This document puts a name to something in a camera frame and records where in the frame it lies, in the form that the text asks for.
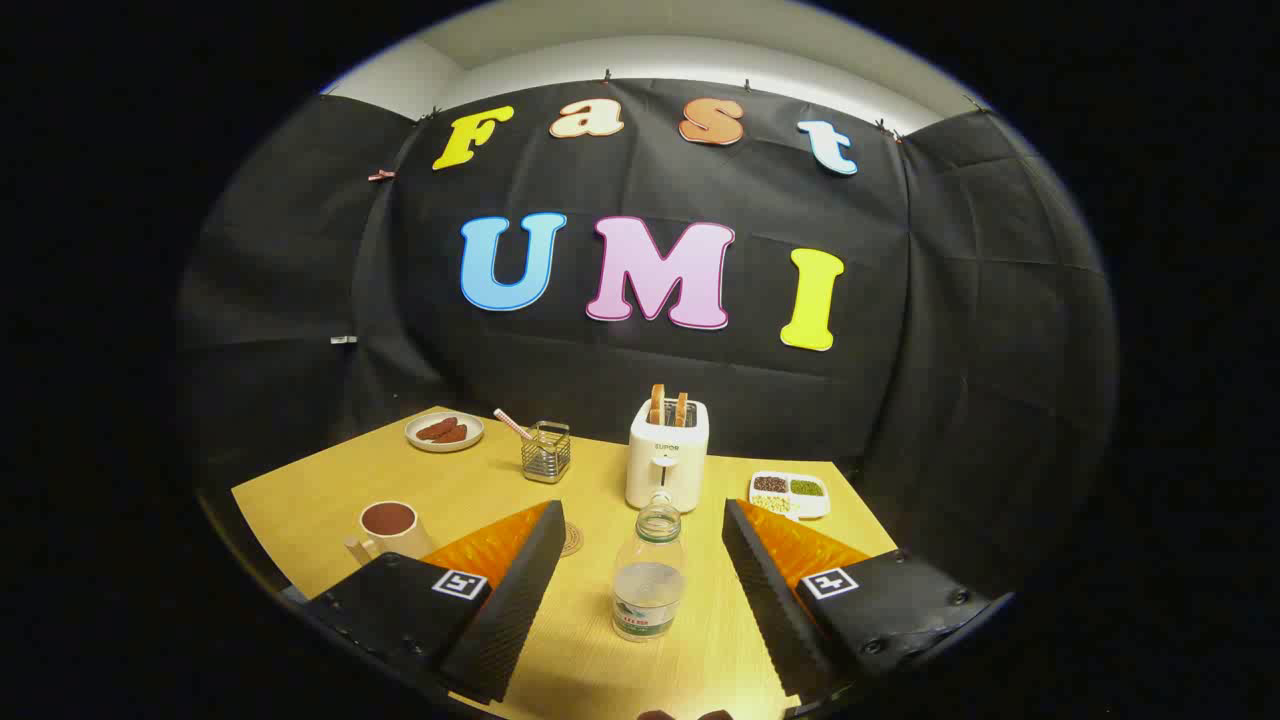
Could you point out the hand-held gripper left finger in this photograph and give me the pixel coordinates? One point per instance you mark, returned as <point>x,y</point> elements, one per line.
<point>510,610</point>

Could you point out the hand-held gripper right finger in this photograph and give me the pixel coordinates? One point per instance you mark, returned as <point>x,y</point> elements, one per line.
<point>775,610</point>

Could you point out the round cork coaster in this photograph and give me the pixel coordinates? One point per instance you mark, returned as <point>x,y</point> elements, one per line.
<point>572,540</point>

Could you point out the clear plastic juice bottle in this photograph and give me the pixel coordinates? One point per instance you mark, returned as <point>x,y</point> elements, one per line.
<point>648,590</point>

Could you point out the white divided bean dish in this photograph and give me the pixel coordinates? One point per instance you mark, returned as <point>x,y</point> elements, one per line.
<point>790,496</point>

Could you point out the wooden table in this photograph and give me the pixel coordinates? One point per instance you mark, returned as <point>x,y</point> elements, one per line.
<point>470,495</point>

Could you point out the white toaster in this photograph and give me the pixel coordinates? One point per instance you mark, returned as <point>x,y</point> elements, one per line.
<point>665,470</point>

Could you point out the red sausage piece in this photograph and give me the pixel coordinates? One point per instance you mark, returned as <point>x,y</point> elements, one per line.
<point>454,435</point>
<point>436,428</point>

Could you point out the small white plate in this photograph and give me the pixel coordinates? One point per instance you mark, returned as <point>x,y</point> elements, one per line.
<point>472,428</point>

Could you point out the striped paper straw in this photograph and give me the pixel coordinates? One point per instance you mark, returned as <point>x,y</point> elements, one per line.
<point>510,422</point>

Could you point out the toast slice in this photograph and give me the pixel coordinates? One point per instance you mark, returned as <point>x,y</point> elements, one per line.
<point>681,409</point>
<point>657,404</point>

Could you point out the black backdrop cloth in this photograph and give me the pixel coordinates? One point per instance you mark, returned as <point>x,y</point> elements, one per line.
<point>920,300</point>

